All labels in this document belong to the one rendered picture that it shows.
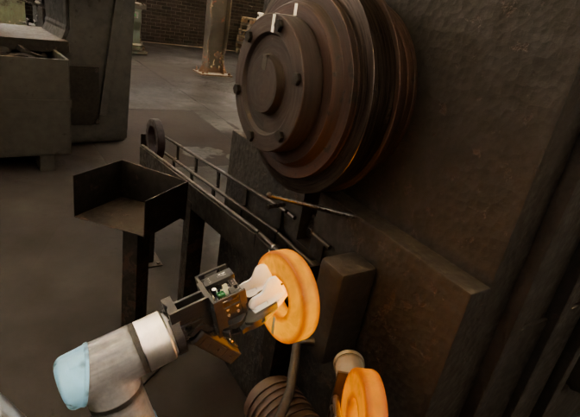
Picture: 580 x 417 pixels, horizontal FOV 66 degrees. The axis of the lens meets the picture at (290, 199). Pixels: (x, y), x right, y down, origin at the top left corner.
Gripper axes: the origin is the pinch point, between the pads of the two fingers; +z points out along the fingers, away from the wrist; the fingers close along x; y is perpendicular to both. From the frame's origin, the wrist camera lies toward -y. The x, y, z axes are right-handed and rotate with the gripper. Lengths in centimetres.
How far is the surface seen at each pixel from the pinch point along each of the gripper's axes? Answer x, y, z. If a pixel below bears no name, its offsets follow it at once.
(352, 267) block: 6.2, -10.4, 19.1
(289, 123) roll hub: 21.1, 18.1, 15.2
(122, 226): 71, -23, -15
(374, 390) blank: -19.8, -6.5, 2.2
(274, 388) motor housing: 4.5, -31.7, -2.9
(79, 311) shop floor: 111, -80, -38
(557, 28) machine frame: -10, 35, 45
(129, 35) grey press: 324, -22, 55
